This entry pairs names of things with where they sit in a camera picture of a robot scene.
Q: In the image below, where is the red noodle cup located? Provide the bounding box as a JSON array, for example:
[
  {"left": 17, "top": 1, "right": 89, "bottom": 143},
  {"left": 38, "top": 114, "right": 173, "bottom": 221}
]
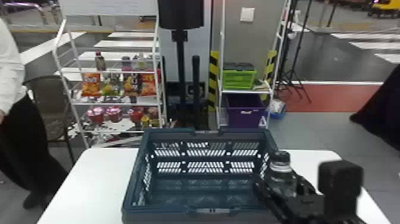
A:
[
  {"left": 128, "top": 106, "right": 145, "bottom": 123},
  {"left": 105, "top": 105, "right": 124, "bottom": 123},
  {"left": 86, "top": 106, "right": 106, "bottom": 125}
]

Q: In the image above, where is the dark bottle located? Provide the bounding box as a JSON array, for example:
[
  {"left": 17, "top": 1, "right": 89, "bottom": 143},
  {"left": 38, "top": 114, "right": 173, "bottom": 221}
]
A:
[{"left": 95, "top": 51, "right": 107, "bottom": 72}]

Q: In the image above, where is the green crate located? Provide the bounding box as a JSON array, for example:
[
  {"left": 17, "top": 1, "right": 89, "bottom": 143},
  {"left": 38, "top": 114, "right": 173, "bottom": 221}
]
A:
[{"left": 222, "top": 62, "right": 258, "bottom": 91}]

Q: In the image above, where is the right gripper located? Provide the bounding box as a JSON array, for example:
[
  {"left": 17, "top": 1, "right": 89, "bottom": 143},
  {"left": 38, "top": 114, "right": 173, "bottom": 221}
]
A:
[{"left": 256, "top": 175, "right": 329, "bottom": 224}]

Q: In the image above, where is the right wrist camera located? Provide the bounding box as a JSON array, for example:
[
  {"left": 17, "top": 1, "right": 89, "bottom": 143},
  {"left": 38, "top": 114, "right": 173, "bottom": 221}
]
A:
[{"left": 317, "top": 160, "right": 365, "bottom": 217}]

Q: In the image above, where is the black tripod stand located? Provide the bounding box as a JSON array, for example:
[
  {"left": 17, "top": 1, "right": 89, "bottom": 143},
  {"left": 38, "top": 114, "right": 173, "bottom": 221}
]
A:
[{"left": 276, "top": 0, "right": 314, "bottom": 105}]

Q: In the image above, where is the blue basket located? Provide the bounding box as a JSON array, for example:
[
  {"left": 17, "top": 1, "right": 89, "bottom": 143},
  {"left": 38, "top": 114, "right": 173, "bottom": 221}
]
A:
[{"left": 121, "top": 127, "right": 282, "bottom": 224}]

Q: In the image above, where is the orange snack packet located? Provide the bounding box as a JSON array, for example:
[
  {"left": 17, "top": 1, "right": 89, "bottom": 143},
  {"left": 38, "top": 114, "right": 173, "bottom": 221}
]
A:
[
  {"left": 81, "top": 72, "right": 102, "bottom": 97},
  {"left": 140, "top": 73, "right": 157, "bottom": 97}
]

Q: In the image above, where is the white wire rack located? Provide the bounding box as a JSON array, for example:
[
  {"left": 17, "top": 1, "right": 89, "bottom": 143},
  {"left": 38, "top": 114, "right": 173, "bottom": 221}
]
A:
[
  {"left": 216, "top": 0, "right": 293, "bottom": 129},
  {"left": 51, "top": 13, "right": 168, "bottom": 150}
]

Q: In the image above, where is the brown chair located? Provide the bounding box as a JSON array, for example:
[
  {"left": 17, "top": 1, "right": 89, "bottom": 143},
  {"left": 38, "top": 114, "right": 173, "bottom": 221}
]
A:
[{"left": 23, "top": 74, "right": 80, "bottom": 166}]

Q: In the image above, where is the clear bottle with black cap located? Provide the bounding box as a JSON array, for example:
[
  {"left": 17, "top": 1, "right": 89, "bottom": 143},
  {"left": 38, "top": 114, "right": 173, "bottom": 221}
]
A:
[{"left": 268, "top": 150, "right": 298, "bottom": 198}]

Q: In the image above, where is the yellow black striped post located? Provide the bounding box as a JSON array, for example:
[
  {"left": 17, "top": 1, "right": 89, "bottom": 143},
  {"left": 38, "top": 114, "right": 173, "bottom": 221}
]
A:
[
  {"left": 208, "top": 50, "right": 220, "bottom": 113},
  {"left": 263, "top": 49, "right": 278, "bottom": 85}
]

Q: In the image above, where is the white wall plate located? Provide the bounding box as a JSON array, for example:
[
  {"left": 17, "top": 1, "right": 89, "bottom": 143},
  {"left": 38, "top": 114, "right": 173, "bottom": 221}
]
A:
[{"left": 239, "top": 7, "right": 256, "bottom": 23}]

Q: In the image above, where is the purple crate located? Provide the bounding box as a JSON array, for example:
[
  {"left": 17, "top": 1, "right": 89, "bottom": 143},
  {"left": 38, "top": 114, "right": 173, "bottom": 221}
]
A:
[{"left": 224, "top": 93, "right": 268, "bottom": 129}]

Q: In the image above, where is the person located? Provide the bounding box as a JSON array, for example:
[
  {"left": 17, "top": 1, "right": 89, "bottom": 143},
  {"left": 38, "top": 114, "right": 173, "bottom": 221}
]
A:
[
  {"left": 349, "top": 63, "right": 400, "bottom": 148},
  {"left": 0, "top": 17, "right": 70, "bottom": 210}
]

